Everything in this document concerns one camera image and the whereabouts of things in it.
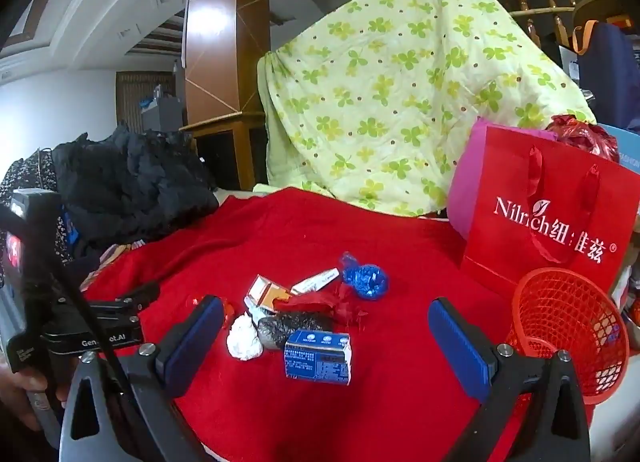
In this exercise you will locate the navy tote bag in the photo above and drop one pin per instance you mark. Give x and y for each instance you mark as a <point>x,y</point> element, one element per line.
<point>610,72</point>

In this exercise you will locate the red paper gift bag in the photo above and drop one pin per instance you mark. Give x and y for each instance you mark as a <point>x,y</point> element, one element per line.
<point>500,242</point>

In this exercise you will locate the blue white carton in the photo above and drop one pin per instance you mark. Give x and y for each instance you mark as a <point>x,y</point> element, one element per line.
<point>315,357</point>

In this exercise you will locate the red blanket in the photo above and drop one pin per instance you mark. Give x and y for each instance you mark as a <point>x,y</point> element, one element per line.
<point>390,392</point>

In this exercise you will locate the black white floral cloth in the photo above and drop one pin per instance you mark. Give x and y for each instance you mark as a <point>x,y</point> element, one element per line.
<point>30,172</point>

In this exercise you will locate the green clover print quilt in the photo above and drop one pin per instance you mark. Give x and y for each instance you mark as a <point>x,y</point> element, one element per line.
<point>375,92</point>

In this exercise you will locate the blue foil ball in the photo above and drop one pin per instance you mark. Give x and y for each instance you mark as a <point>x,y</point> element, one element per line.
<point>367,282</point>

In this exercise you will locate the wooden cabinet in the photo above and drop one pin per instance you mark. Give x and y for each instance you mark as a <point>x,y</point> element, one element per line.
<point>215,152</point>

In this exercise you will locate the black puffy jacket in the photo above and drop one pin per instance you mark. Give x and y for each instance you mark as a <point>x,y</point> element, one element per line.
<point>130,182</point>

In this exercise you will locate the red plastic bag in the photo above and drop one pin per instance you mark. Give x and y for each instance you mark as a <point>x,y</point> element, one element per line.
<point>580,137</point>

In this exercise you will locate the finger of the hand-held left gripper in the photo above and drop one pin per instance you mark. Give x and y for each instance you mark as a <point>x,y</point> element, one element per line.
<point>125,299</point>

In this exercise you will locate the grey cabinet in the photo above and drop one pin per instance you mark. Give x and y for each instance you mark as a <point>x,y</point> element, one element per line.
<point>160,114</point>

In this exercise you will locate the white tissue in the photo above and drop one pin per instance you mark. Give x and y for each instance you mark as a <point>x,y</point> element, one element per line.
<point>242,339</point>

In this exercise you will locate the light blue cardboard box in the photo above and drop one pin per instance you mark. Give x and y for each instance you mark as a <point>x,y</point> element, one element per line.
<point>627,152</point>

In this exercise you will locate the orange white medicine box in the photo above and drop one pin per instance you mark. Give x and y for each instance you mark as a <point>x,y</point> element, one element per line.
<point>262,292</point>

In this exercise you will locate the brown wooden door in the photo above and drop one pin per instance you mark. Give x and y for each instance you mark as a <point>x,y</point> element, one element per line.
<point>127,102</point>

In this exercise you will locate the black wrapper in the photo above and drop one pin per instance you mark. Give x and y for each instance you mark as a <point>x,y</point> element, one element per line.
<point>285,327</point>

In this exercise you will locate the red wrapper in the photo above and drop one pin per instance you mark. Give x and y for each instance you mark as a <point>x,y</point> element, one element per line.
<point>320,299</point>

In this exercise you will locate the white tube packet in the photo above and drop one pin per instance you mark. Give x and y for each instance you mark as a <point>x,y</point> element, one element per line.
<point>315,281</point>

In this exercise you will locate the wooden column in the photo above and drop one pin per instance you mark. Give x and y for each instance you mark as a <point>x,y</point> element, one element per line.
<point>225,42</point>

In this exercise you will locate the person's left hand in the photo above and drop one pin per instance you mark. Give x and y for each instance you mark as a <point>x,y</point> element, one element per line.
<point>17,392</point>

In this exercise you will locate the red mesh basket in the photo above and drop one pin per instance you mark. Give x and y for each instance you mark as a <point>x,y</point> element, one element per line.
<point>550,302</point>

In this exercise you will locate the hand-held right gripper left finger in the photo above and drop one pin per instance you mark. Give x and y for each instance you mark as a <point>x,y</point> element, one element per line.
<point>192,342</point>

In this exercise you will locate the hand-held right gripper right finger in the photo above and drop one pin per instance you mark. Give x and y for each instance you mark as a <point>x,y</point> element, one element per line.
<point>460,347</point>

